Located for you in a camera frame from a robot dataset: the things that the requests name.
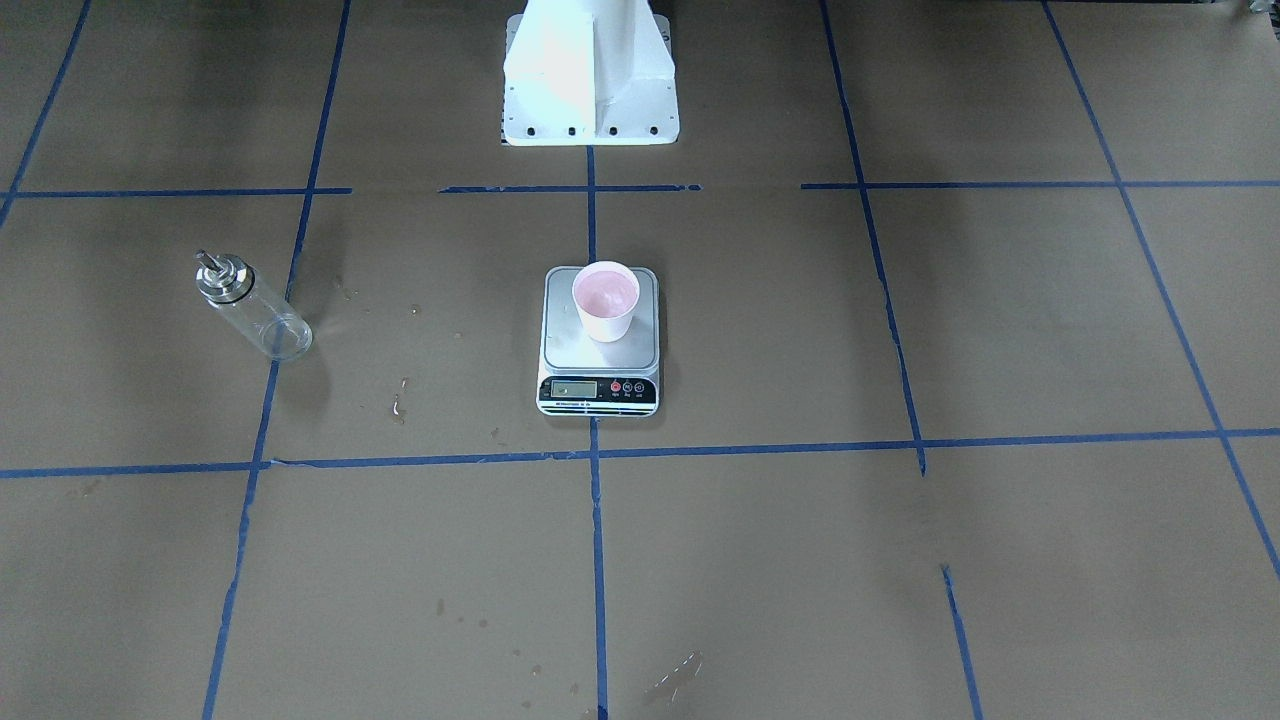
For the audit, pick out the clear glass sauce bottle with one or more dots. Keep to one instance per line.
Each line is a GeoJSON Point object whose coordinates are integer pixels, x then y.
{"type": "Point", "coordinates": [242, 297]}

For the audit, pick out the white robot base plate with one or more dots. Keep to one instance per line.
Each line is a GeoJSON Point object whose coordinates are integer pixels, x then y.
{"type": "Point", "coordinates": [589, 73]}

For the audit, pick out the white digital kitchen scale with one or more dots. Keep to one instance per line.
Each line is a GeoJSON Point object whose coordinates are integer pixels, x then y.
{"type": "Point", "coordinates": [580, 376]}

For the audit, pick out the pink plastic cup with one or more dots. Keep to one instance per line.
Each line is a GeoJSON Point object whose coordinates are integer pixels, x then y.
{"type": "Point", "coordinates": [605, 295]}

